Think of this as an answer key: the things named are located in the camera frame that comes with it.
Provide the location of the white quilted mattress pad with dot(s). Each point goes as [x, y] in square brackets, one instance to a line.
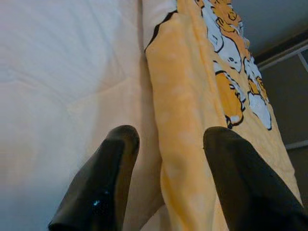
[60, 72]

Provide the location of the yellow cartoon print blanket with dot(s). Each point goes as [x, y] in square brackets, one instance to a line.
[183, 96]

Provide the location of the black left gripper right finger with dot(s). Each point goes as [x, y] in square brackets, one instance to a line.
[247, 187]

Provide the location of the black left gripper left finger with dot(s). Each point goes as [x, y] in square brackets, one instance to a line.
[96, 192]

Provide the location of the white framed sliding door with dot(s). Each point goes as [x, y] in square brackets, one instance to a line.
[288, 96]

